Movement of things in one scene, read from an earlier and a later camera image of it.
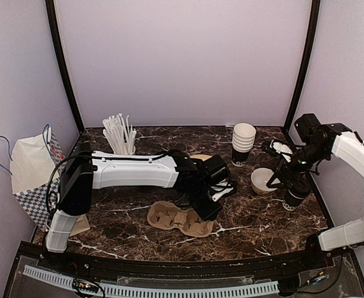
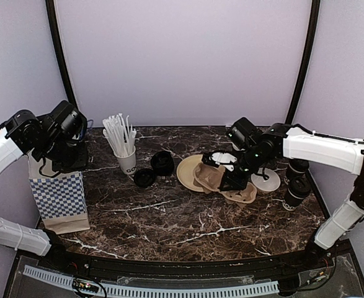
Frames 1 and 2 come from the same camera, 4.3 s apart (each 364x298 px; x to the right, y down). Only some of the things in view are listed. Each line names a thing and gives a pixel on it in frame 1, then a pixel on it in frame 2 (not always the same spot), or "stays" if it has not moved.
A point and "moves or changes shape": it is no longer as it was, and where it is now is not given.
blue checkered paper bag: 36,162 moves or changes shape
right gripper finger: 269,184 -> 226,183
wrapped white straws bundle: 118,135 stays
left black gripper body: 200,205 -> 65,159
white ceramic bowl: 259,178 stays
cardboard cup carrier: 166,215 -> 209,177
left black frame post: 61,64 stays
